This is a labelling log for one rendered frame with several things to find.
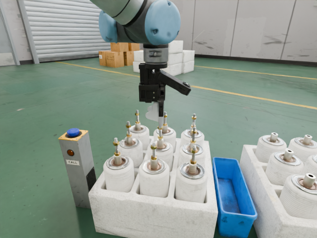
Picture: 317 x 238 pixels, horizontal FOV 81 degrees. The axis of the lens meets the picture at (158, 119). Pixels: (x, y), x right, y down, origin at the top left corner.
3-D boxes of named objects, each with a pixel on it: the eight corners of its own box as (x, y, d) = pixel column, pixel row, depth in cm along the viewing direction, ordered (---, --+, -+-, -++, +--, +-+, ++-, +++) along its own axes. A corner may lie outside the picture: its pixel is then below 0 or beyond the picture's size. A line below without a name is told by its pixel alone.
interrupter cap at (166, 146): (173, 144, 71) (173, 142, 70) (165, 154, 65) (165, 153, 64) (155, 140, 74) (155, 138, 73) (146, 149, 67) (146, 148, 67)
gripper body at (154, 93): (142, 97, 66) (141, 61, 61) (167, 97, 65) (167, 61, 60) (139, 104, 59) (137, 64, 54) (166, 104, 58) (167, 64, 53)
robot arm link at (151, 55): (168, 46, 58) (168, 48, 51) (168, 62, 60) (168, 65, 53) (144, 46, 59) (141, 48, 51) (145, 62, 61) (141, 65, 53)
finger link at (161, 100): (158, 114, 63) (158, 88, 60) (163, 114, 63) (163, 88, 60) (157, 117, 58) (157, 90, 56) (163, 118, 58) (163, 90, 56)
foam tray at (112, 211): (210, 252, 59) (218, 212, 51) (95, 232, 65) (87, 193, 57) (204, 171, 94) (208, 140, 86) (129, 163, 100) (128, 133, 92)
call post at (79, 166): (91, 209, 73) (77, 141, 61) (75, 207, 74) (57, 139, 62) (99, 195, 80) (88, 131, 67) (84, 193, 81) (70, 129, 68)
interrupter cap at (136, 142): (115, 143, 71) (115, 142, 71) (131, 137, 76) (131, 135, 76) (127, 151, 66) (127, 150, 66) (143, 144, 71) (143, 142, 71)
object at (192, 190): (170, 219, 62) (171, 176, 54) (179, 198, 70) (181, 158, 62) (199, 230, 58) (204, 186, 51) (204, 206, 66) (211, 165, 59)
